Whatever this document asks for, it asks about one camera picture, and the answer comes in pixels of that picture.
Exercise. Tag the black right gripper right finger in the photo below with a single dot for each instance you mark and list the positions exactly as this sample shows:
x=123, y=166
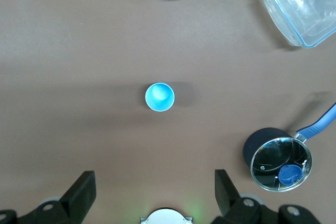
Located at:
x=228, y=200

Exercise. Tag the glass lid with blue knob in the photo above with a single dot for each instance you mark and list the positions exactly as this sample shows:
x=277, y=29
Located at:
x=273, y=155

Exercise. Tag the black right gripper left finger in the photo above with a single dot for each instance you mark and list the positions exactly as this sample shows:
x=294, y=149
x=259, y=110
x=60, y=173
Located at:
x=76, y=197

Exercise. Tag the light blue plastic cup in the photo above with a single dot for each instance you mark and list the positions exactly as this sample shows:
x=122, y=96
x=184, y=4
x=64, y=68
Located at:
x=159, y=97

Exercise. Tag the clear plastic storage container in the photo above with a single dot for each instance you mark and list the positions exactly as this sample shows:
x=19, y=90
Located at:
x=309, y=16

